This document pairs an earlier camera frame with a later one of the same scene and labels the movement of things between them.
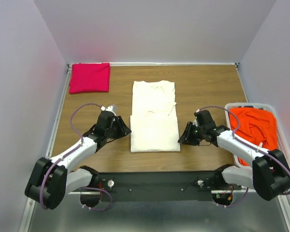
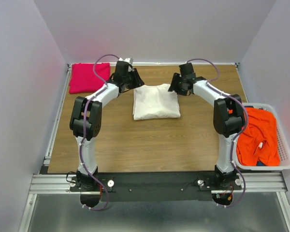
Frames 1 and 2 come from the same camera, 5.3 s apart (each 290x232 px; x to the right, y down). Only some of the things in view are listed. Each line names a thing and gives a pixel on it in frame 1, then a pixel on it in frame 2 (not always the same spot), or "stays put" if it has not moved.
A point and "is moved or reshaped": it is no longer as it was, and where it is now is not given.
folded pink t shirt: (89, 77) stays put
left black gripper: (118, 125) → (134, 79)
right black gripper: (190, 133) → (175, 84)
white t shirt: (154, 125) is moved or reshaped
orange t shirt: (258, 125) stays put
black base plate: (187, 186) stays put
